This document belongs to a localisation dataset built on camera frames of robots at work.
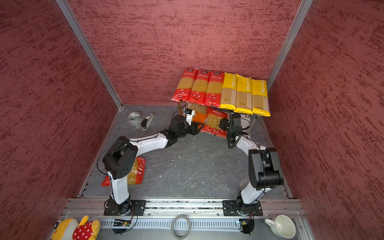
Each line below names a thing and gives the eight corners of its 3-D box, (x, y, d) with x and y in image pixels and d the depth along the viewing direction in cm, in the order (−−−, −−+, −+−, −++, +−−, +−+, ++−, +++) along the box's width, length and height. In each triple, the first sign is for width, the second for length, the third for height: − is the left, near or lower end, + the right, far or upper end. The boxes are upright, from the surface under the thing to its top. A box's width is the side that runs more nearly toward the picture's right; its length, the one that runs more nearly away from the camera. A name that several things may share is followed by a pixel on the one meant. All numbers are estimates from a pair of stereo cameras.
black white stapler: (141, 129, 108) (139, 126, 104) (149, 116, 117) (147, 112, 113) (146, 130, 107) (144, 126, 104) (153, 116, 116) (152, 112, 113)
